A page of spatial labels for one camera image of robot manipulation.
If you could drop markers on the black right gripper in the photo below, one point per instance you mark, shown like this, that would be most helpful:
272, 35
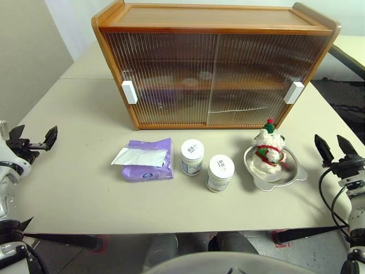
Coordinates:
352, 168

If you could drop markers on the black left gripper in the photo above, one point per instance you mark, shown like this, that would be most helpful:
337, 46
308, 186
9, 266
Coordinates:
21, 147

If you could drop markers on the white plush toy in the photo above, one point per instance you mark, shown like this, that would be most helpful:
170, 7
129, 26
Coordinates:
269, 145

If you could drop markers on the ribbed clear sliding door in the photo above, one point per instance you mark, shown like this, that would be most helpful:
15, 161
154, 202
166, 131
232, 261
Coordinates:
159, 71
265, 65

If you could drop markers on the white labelled jar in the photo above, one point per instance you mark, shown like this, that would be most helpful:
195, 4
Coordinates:
192, 151
221, 171

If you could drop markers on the purple tissue pack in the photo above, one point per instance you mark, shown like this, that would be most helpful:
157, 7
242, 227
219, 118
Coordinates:
148, 171

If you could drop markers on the wooden cabinet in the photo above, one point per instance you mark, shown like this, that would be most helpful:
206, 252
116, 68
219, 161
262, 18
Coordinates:
211, 17

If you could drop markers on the dark grey rounded shape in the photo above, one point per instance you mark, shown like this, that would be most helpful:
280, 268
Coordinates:
231, 242

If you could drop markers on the pale robot torso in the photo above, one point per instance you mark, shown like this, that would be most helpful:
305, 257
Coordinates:
233, 264

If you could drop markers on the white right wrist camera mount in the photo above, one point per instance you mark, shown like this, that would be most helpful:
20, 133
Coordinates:
352, 183

